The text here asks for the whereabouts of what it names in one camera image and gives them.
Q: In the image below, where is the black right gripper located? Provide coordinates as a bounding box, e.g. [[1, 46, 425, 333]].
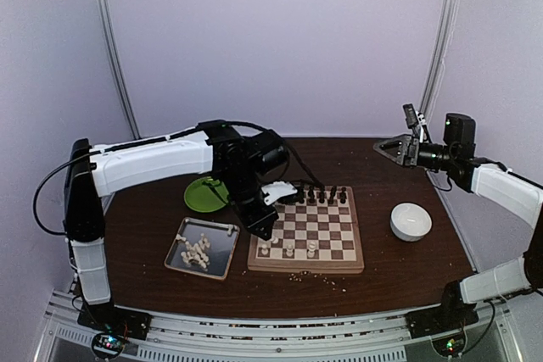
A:
[[373, 133, 456, 170]]

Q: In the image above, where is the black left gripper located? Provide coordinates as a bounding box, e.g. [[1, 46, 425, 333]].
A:
[[220, 169, 280, 241]]

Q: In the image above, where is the metal tray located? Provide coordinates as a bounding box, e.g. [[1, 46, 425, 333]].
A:
[[164, 217, 240, 281]]

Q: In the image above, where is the white chess bishop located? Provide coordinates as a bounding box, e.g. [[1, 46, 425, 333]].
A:
[[286, 244, 294, 259]]

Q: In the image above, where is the white chess king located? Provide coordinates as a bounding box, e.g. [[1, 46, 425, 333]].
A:
[[306, 241, 318, 259]]

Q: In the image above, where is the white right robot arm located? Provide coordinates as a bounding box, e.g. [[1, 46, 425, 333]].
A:
[[374, 103, 542, 332]]

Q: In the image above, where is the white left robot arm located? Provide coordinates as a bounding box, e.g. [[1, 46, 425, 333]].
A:
[[32, 120, 297, 331]]

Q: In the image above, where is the black chess pieces row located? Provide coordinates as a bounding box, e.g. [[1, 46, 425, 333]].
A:
[[294, 185, 351, 207]]

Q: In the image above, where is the wooden chess board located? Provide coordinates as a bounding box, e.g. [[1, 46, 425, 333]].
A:
[[247, 187, 365, 275]]

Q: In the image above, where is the white chess pieces pile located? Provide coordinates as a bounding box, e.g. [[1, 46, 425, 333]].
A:
[[174, 226, 237, 272]]

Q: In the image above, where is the green plate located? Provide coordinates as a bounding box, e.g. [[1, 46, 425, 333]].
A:
[[184, 177, 229, 214]]

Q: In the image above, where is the white bowl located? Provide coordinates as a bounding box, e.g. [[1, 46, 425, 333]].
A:
[[389, 203, 433, 242]]

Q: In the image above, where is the aluminium frame post right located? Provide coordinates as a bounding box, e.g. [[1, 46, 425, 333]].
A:
[[418, 0, 459, 125]]

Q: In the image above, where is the aluminium frame post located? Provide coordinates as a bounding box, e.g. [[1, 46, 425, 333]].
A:
[[97, 0, 141, 140], [418, 0, 459, 125]]

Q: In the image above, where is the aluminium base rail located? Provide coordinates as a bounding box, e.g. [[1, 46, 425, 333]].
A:
[[42, 289, 510, 362]]

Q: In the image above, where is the aluminium frame post left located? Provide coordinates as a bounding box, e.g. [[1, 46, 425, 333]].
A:
[[97, 0, 141, 140]]

